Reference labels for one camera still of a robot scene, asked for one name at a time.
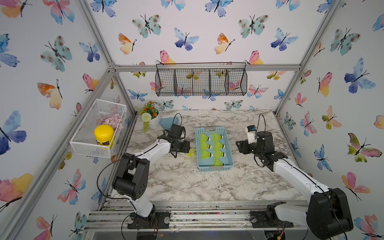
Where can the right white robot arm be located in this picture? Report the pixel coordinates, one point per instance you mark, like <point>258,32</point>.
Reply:
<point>328,213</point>

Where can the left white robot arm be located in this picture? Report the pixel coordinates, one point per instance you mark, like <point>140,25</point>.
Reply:
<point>132,174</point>

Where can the light blue plastic scoop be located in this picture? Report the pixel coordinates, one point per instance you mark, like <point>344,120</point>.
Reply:
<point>166,123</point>

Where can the yellow shuttlecock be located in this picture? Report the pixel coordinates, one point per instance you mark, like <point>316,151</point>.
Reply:
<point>217,145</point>
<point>204,138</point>
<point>205,155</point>
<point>217,137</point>
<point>218,154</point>
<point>191,153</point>
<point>217,163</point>
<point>204,146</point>

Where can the white wire wall basket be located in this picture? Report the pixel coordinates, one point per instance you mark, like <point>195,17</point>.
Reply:
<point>83,142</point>

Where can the black wire wall basket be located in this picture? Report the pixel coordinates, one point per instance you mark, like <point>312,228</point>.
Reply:
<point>201,79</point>

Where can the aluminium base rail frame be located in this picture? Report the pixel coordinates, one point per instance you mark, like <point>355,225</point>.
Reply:
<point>215,216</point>

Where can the yellow lidded jar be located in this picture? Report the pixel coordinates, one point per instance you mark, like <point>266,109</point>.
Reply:
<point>104,135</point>

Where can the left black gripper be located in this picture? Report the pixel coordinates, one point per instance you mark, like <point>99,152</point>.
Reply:
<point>186,147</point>

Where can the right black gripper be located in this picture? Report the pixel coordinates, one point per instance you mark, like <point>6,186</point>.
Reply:
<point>244,145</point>

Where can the pink flower bundle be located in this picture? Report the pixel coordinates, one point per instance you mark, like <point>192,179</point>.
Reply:
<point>113,120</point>

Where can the white pot with artificial plant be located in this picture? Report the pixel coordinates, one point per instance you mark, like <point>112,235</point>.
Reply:
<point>150,116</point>

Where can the light blue perforated storage box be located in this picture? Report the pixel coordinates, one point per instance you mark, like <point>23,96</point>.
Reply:
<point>213,150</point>

